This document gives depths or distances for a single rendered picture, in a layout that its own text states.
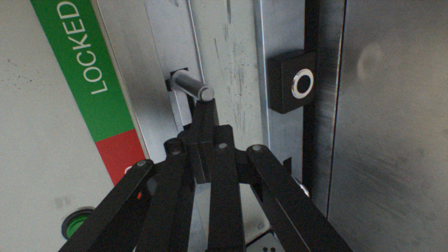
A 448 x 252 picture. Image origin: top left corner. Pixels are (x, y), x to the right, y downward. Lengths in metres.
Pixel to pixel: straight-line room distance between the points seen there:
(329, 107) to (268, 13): 0.14
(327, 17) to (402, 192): 0.20
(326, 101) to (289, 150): 0.08
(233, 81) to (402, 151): 0.19
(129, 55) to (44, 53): 0.06
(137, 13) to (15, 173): 0.15
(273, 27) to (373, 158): 0.18
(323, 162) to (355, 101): 0.11
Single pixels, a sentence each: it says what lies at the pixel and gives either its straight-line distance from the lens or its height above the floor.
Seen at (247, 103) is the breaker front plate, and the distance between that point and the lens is 0.29.
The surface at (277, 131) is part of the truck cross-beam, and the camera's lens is 0.31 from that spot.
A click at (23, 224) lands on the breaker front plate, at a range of 0.28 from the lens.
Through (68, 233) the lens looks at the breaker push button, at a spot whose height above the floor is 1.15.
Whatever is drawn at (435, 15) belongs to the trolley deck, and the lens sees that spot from 0.26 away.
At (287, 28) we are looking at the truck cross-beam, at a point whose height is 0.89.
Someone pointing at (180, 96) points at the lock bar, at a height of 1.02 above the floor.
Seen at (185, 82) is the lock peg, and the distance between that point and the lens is 0.21.
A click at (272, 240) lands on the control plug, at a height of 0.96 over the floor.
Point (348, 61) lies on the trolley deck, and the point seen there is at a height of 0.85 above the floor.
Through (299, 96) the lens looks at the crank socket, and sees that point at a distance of 0.28.
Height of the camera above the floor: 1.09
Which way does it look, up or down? 24 degrees down
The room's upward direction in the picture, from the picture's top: 112 degrees counter-clockwise
